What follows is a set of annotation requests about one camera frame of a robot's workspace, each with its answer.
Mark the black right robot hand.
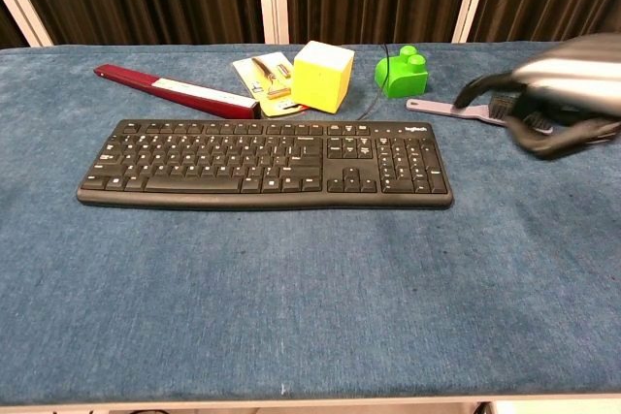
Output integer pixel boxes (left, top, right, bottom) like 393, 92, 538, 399
454, 70, 621, 159

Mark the black Logitech keyboard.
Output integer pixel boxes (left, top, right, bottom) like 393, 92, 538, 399
76, 118, 455, 211

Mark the green toy building block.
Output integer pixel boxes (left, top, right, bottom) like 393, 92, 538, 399
374, 45, 431, 100

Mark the yellow cube block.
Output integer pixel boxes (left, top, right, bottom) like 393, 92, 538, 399
290, 40, 356, 115

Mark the blue table cloth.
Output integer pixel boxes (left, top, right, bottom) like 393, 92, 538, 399
0, 41, 621, 408

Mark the yellow razor blister pack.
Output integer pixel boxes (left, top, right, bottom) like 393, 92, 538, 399
231, 50, 308, 118

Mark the dark red long box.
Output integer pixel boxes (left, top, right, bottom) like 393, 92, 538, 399
93, 63, 263, 120

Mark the purple handled brush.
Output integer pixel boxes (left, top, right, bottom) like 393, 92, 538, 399
406, 95, 554, 136

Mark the thin black cable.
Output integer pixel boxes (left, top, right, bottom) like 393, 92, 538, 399
357, 43, 392, 121

